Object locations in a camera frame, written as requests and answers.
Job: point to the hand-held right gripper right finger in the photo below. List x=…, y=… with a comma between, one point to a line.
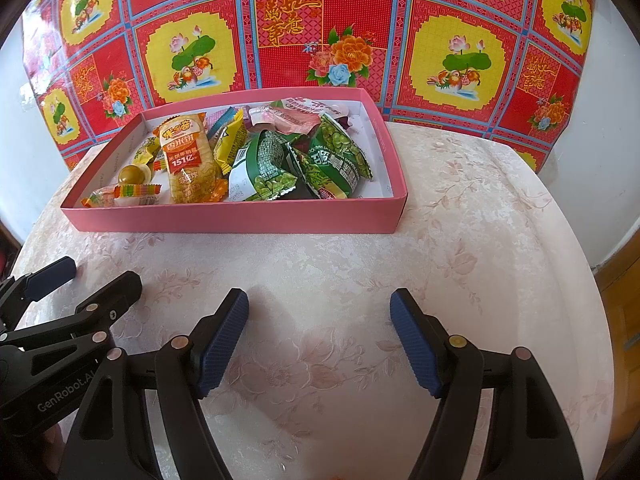
x=415, y=345

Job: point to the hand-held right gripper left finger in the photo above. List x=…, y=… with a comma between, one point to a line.
x=225, y=345

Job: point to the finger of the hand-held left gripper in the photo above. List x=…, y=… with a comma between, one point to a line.
x=115, y=295
x=50, y=274

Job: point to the clear packet with striped ends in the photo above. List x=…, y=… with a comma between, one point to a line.
x=135, y=192

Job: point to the round candy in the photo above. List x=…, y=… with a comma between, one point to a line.
x=131, y=175

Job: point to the pink cardboard box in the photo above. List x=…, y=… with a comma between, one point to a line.
x=250, y=217

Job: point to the yellow packet with green print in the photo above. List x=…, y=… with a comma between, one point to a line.
x=145, y=150

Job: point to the orange rice cracker packet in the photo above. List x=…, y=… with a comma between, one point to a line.
x=187, y=165

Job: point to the green pea packet white side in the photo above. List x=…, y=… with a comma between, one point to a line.
x=267, y=170

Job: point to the yellow crinkled snack packet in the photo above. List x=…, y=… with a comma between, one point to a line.
x=230, y=145

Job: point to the large green pea packet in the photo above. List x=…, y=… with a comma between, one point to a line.
x=335, y=160

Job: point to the peach jelly pouch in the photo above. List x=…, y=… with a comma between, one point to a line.
x=300, y=117

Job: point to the red floral printed cloth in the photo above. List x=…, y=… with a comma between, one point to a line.
x=375, y=0

